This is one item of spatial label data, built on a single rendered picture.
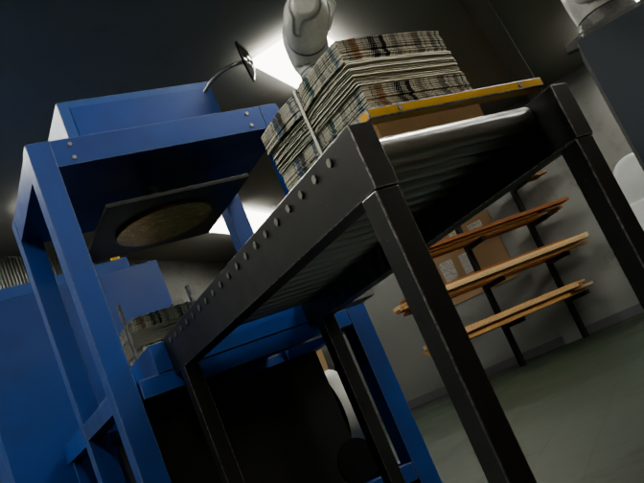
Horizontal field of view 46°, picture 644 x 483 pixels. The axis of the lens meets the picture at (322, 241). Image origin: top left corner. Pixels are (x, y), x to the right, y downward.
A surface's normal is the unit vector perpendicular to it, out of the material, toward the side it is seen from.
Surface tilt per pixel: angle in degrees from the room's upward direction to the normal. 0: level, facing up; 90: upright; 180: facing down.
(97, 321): 90
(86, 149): 90
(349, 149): 90
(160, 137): 90
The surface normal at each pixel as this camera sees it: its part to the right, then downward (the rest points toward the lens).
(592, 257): -0.40, -0.04
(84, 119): 0.40, -0.37
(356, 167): -0.83, 0.24
